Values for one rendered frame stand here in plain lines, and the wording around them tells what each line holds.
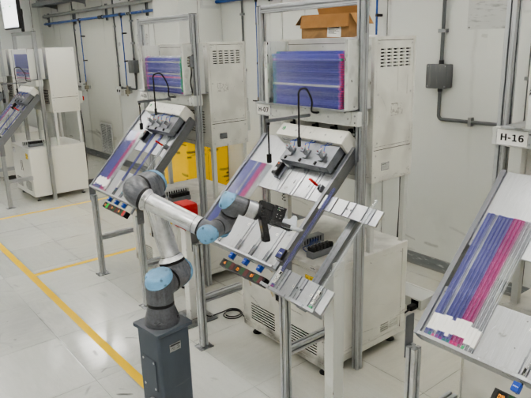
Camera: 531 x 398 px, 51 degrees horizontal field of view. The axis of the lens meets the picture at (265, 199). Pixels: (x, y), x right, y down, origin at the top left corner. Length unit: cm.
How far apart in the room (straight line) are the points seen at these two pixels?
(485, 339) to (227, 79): 264
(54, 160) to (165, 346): 471
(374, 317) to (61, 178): 470
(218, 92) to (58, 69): 325
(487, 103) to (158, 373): 268
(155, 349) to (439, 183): 255
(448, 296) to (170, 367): 120
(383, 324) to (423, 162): 150
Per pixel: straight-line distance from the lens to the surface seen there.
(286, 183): 284
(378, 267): 307
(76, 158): 701
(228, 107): 399
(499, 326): 198
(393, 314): 332
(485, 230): 215
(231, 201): 225
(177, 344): 251
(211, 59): 390
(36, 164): 688
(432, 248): 442
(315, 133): 284
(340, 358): 252
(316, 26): 327
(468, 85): 404
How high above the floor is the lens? 170
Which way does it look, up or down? 16 degrees down
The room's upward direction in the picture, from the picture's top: 2 degrees counter-clockwise
